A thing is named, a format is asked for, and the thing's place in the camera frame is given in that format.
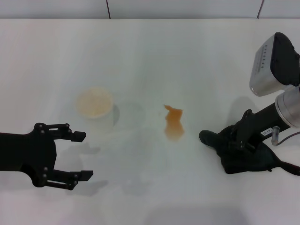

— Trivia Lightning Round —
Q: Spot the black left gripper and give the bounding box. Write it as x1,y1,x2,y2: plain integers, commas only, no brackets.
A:
0,123,94,190

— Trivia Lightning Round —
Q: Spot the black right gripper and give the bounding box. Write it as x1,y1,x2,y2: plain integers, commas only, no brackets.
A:
227,102,289,152

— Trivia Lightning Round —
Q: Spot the dark blue rag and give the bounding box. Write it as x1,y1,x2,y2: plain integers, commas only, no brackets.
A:
199,125,300,176

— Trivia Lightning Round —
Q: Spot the white paper cup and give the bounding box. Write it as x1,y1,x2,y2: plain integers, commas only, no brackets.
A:
75,87,120,133

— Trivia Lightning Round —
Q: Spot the brown water stain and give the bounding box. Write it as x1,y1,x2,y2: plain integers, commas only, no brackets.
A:
163,104,185,143

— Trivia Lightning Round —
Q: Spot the right gripper connector cable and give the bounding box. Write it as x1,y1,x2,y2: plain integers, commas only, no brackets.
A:
271,126,300,147

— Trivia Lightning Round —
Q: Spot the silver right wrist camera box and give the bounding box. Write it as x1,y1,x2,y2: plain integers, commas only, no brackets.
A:
248,32,300,97

